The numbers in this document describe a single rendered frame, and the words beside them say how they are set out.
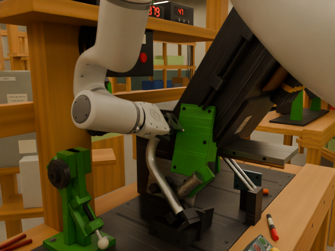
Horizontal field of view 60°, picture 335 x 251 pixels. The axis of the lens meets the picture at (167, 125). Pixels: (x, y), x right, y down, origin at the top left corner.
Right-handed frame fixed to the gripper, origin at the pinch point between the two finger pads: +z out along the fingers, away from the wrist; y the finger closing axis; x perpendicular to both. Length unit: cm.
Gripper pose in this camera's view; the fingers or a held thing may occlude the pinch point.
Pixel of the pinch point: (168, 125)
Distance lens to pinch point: 86.6
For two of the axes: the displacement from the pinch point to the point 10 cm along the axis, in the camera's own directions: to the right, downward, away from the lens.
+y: -4.4, -7.9, 4.2
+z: 5.8, 1.1, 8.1
